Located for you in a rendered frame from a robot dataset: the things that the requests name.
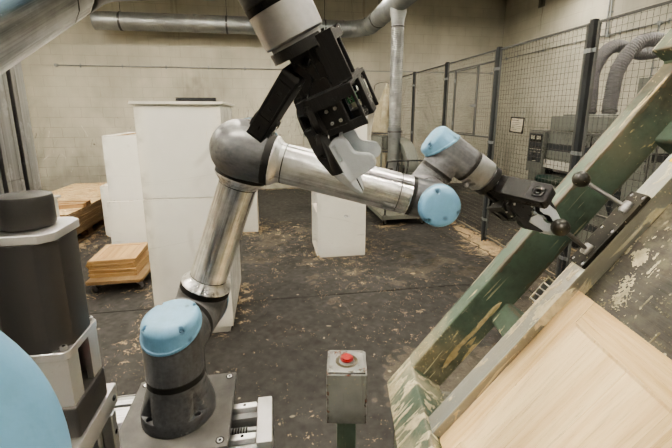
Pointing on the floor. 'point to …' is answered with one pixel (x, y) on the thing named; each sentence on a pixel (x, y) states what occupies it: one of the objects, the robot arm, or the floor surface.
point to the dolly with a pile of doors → (119, 265)
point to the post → (346, 435)
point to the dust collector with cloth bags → (391, 140)
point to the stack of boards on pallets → (93, 213)
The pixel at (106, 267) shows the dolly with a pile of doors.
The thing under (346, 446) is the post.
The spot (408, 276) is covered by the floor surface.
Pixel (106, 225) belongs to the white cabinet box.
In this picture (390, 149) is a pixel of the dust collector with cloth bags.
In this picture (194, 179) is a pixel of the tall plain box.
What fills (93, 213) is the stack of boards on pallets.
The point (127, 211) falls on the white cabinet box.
